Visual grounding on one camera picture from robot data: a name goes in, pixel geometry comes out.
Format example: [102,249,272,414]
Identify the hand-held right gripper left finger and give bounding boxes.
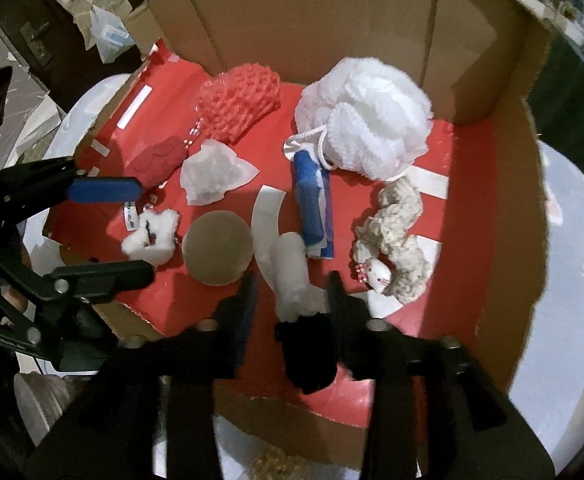
[24,272,260,480]

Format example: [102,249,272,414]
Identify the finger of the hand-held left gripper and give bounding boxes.
[0,156,144,211]
[37,259,155,307]

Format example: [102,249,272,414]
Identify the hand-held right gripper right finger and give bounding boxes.
[324,270,557,480]

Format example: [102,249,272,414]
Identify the black fuzzy scrunchie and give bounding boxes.
[272,310,343,395]

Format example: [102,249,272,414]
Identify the white cotton wad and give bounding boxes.
[121,209,181,265]

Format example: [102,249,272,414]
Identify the red cloth piece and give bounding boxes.
[129,135,183,188]

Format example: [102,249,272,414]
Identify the cream crocheted scrunchie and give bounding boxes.
[353,177,433,306]

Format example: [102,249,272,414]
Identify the white tissue paper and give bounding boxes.
[179,140,260,207]

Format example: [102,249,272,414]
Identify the blue cloth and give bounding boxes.
[292,150,335,260]

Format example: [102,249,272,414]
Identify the orange foam fruit net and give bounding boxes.
[194,62,283,143]

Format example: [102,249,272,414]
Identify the white mesh bath loofah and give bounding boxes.
[286,56,433,182]

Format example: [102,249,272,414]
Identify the cardboard box with red inside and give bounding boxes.
[42,0,555,433]

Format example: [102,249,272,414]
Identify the dark brown door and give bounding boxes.
[2,0,147,106]

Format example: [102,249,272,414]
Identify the clear plastic bag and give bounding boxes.
[89,5,135,63]

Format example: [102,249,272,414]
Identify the door handle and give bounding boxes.
[19,22,53,66]

